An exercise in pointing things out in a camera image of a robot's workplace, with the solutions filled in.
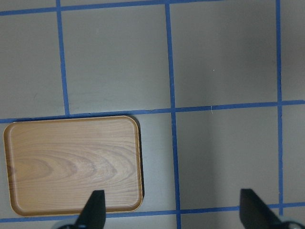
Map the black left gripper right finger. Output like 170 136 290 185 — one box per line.
239 189 284 229

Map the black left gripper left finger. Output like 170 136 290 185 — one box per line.
74 190 106 229

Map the wooden rectangular tray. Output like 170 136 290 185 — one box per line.
3 115 144 217

